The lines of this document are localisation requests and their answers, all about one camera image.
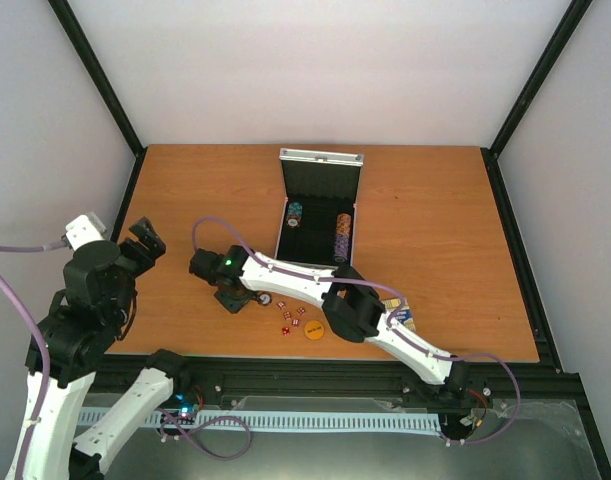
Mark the orange dealer button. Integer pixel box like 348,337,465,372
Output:
304,320,325,340

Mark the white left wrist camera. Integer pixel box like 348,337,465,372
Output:
65,212,107,251

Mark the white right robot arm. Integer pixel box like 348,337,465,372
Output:
189,245,468,402

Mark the blue playing card box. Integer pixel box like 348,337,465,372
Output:
383,298,416,332

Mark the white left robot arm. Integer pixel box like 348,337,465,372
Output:
7,213,193,479

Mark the black poker chip stack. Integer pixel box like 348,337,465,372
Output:
256,292,272,306

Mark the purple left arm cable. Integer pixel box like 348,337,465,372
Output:
0,240,253,480

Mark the light blue cable duct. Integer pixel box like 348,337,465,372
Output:
79,407,442,437

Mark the red poker chip stack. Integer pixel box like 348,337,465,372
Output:
336,213,353,237

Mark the purple poker chip stack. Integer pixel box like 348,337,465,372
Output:
333,234,351,263

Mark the blue poker chip stack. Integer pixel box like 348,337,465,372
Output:
287,202,303,214
286,212,302,229

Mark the aluminium poker case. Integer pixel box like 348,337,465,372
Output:
275,147,364,268

